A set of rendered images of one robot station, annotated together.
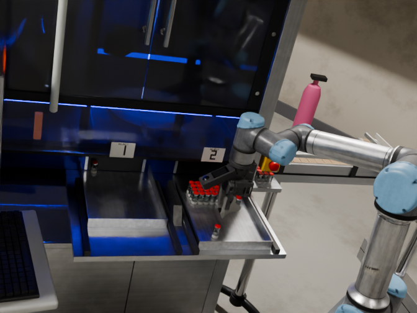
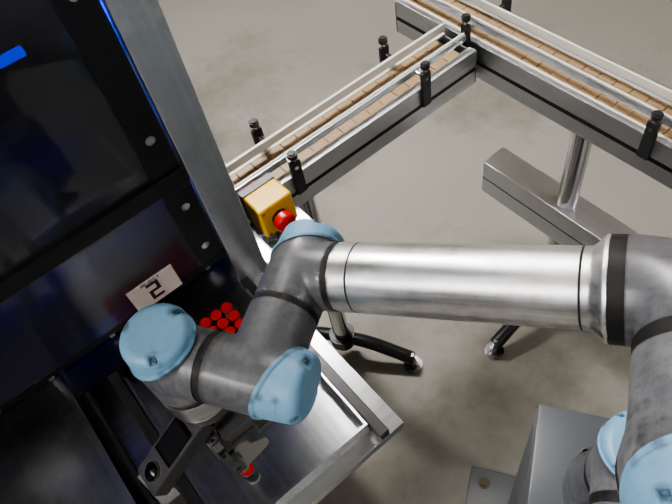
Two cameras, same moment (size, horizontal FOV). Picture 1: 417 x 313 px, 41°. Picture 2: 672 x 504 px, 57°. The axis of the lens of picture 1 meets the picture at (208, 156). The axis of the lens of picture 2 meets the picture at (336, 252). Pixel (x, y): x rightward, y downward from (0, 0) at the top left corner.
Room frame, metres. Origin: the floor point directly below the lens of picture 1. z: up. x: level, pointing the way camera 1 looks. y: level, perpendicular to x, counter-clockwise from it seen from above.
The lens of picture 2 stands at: (1.17, -0.26, 1.84)
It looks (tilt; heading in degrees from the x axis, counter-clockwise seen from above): 53 degrees down; 354
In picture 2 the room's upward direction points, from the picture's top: 14 degrees counter-clockwise
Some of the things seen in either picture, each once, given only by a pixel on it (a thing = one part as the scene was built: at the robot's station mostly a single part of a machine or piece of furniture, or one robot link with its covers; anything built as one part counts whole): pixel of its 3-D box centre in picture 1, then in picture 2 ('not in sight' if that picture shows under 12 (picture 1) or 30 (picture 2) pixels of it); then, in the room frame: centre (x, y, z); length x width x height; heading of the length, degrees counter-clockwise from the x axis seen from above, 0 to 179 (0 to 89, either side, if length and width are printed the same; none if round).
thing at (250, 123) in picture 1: (249, 132); (173, 356); (1.52, -0.10, 1.28); 0.09 x 0.08 x 0.11; 56
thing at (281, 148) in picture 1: (278, 146); (265, 362); (1.48, -0.19, 1.28); 0.11 x 0.11 x 0.08; 56
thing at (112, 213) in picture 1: (121, 193); (28, 491); (1.61, 0.26, 0.90); 0.34 x 0.26 x 0.04; 22
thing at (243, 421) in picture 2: (238, 176); (220, 409); (1.53, -0.11, 1.12); 0.09 x 0.08 x 0.12; 112
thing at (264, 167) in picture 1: (269, 159); (268, 205); (1.95, -0.24, 1.00); 0.08 x 0.07 x 0.07; 22
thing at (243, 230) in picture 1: (221, 214); (241, 403); (1.63, -0.09, 0.90); 0.34 x 0.26 x 0.04; 22
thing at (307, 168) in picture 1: (312, 160); (344, 119); (2.19, -0.45, 0.92); 0.69 x 0.15 x 0.16; 112
